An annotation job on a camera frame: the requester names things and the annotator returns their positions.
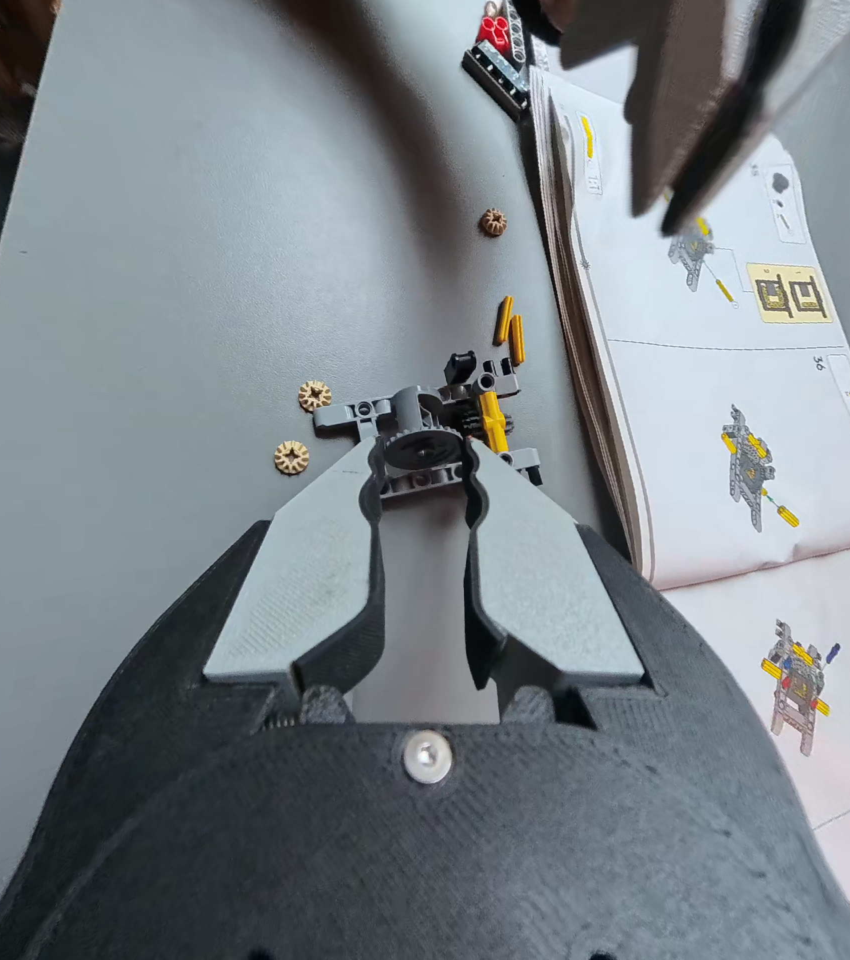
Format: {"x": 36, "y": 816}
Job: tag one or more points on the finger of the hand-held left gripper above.
{"x": 680, "y": 112}
{"x": 815, "y": 45}

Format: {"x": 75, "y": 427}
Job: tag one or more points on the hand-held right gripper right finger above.
{"x": 545, "y": 592}

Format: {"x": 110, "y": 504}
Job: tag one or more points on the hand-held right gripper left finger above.
{"x": 305, "y": 592}

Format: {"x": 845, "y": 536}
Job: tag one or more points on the grey lego chassis assembly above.
{"x": 365, "y": 412}

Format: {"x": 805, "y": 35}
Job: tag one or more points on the tan lego bevel gear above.
{"x": 314, "y": 395}
{"x": 492, "y": 221}
{"x": 291, "y": 457}

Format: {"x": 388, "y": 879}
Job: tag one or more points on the black red lego subassembly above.
{"x": 504, "y": 64}

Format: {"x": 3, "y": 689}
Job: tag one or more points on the lego instruction booklet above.
{"x": 695, "y": 450}

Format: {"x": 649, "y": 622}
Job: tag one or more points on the small black lego piece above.
{"x": 459, "y": 367}

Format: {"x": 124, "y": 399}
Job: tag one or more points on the yellow lego axle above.
{"x": 518, "y": 339}
{"x": 503, "y": 320}

